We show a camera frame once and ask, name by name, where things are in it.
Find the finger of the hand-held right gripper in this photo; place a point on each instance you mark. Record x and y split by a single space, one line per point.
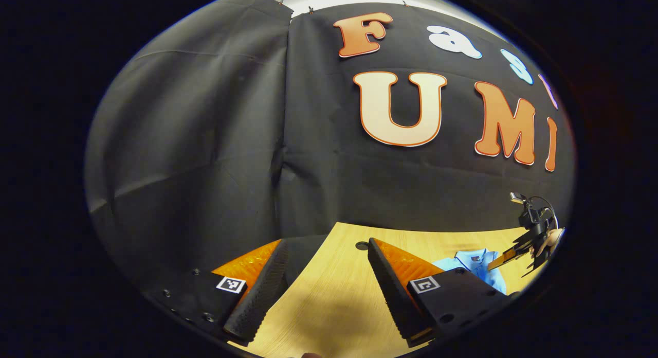
511 255

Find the light blue T-shirt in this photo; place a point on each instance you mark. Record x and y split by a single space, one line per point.
475 263

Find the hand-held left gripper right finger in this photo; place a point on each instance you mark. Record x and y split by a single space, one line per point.
393 296

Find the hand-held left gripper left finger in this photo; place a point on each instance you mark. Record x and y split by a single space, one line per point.
259 301

